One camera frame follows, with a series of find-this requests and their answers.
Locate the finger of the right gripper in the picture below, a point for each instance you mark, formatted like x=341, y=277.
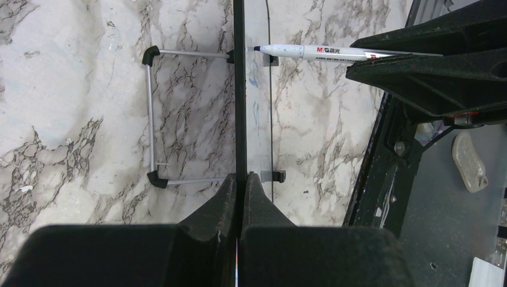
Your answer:
x=477, y=27
x=469, y=85

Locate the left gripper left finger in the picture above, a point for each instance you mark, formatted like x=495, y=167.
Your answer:
x=198, y=251

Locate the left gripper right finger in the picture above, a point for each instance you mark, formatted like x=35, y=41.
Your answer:
x=276, y=252

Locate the white marker pen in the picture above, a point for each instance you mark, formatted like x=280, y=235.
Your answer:
x=323, y=53

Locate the black aluminium mounting rail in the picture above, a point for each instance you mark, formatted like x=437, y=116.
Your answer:
x=392, y=157

